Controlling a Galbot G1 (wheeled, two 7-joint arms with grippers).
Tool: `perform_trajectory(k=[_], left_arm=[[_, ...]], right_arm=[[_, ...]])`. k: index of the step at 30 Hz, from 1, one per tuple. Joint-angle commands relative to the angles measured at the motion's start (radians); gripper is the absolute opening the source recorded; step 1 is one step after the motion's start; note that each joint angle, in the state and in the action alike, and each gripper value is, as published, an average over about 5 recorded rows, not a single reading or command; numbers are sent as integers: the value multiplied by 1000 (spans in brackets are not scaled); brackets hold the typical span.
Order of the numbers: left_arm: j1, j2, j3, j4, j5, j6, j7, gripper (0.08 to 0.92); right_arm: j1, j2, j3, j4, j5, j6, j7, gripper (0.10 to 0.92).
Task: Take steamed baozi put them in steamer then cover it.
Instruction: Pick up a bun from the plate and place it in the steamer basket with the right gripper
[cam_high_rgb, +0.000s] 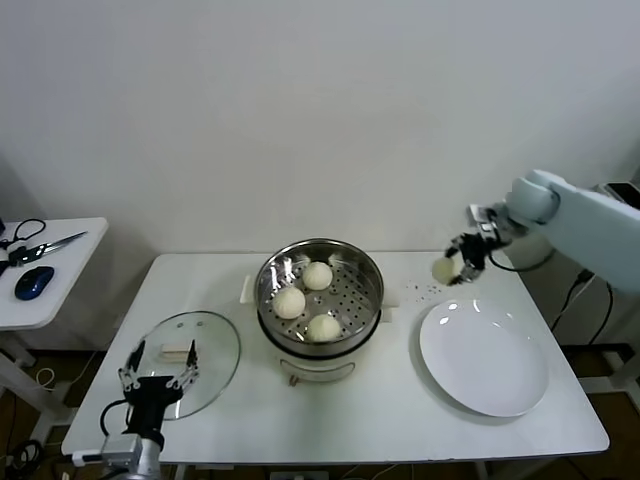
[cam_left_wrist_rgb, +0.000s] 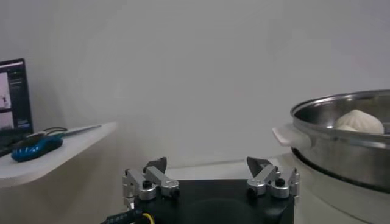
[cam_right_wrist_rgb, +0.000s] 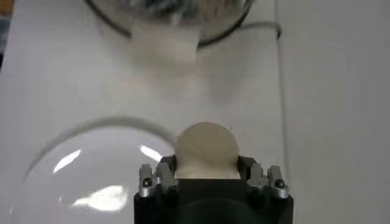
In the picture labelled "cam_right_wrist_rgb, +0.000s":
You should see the black cooker power cord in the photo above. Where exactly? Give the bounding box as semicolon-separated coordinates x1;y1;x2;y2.
239;20;282;40

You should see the white electric cooker pot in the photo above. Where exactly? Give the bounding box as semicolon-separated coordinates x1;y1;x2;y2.
84;0;254;63

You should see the white round plate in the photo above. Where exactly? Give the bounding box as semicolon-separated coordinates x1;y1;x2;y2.
9;117;177;224

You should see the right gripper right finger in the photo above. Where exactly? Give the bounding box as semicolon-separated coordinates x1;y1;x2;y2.
237;155;289;200

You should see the white steamed baozi bun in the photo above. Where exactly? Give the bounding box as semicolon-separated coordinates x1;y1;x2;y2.
174;121;240;180

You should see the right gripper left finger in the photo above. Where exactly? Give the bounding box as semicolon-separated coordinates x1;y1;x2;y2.
138;155;180;198

